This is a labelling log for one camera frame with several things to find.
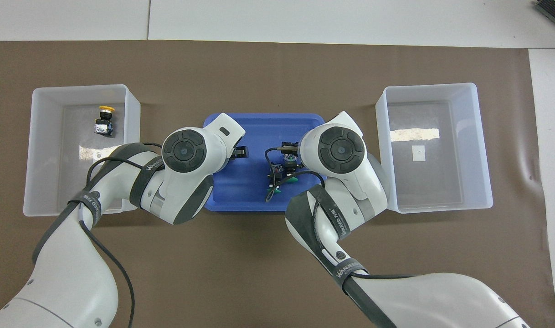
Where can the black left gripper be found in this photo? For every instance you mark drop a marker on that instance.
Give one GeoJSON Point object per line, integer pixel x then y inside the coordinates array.
{"type": "Point", "coordinates": [234, 154]}

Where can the green push button switch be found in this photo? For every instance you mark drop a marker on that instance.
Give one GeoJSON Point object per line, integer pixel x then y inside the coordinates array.
{"type": "Point", "coordinates": [289, 160]}
{"type": "Point", "coordinates": [275, 172]}

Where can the small white sticker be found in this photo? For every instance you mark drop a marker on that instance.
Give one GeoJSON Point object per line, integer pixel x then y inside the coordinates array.
{"type": "Point", "coordinates": [418, 155]}

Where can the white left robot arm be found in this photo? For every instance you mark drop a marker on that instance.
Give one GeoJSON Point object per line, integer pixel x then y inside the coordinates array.
{"type": "Point", "coordinates": [77, 282]}

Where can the blue plastic tray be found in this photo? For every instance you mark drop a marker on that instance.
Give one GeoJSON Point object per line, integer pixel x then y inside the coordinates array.
{"type": "Point", "coordinates": [245, 191]}

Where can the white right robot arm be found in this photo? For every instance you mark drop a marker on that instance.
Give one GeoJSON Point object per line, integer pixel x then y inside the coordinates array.
{"type": "Point", "coordinates": [350, 182]}

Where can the white translucent plastic box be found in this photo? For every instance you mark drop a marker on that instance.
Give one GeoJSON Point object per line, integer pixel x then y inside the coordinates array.
{"type": "Point", "coordinates": [432, 191]}
{"type": "Point", "coordinates": [68, 136]}

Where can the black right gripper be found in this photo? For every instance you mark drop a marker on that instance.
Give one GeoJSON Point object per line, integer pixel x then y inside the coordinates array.
{"type": "Point", "coordinates": [292, 152]}

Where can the brown paper table mat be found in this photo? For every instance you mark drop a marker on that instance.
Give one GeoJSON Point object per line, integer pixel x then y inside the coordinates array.
{"type": "Point", "coordinates": [213, 273]}

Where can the yellow push button switch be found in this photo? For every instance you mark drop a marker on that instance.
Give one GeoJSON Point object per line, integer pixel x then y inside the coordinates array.
{"type": "Point", "coordinates": [103, 127]}

